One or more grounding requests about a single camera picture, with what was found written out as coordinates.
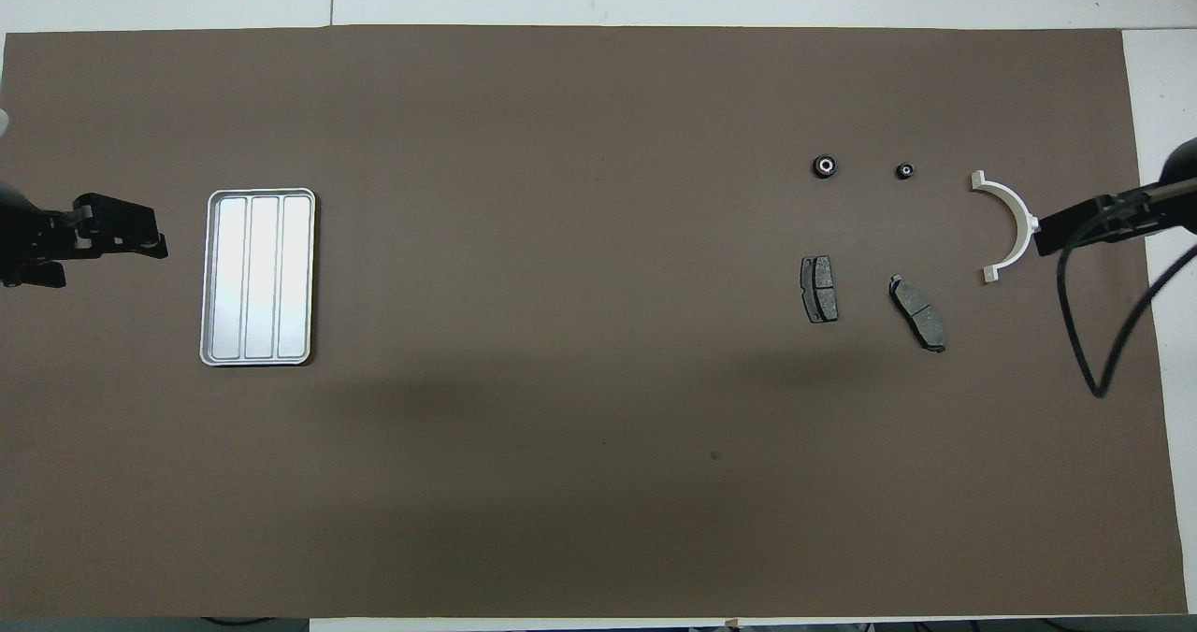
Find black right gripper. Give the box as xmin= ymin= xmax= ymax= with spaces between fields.
xmin=1033 ymin=136 xmax=1197 ymax=257

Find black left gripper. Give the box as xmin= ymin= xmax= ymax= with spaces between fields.
xmin=0 ymin=180 xmax=170 ymax=289

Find silver metal tray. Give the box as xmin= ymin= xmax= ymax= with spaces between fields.
xmin=199 ymin=188 xmax=317 ymax=367

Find long dark brake pad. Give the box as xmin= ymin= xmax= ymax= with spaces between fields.
xmin=887 ymin=274 xmax=948 ymax=353

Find small dark brake pad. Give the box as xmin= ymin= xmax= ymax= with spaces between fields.
xmin=800 ymin=255 xmax=840 ymax=324

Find brown table mat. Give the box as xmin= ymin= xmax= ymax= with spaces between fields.
xmin=0 ymin=24 xmax=1189 ymax=619

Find white half-ring bracket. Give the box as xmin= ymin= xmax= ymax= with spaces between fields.
xmin=970 ymin=170 xmax=1041 ymax=285

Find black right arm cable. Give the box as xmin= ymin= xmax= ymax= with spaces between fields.
xmin=1056 ymin=197 xmax=1197 ymax=399

